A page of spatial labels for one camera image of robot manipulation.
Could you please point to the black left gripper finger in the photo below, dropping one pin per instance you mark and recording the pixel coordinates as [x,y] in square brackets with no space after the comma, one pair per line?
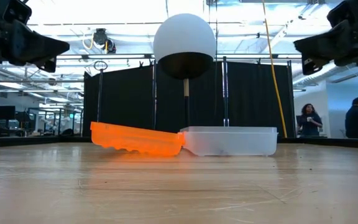
[51,66]
[33,46]

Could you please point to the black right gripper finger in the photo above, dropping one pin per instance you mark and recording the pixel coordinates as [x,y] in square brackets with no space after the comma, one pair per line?
[328,43]
[310,66]

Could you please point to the orange plastic box lid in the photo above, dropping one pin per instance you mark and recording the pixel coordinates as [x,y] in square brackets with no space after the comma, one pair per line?
[135,140]

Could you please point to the clear plastic supply box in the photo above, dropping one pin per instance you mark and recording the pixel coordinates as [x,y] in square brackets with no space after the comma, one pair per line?
[232,141]

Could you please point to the black computer monitor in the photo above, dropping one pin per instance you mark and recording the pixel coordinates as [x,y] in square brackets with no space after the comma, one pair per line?
[4,112]

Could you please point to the black curtain partition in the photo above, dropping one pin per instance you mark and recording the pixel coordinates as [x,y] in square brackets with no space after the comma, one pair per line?
[129,99]

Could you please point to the metal curtain pole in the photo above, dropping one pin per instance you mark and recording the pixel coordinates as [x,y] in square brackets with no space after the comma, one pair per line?
[225,93]

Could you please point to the white globe lamp black base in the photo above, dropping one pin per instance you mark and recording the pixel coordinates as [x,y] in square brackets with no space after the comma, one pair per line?
[184,37]

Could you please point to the black aluminium table frame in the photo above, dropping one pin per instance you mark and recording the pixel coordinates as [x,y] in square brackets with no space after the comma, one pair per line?
[36,141]

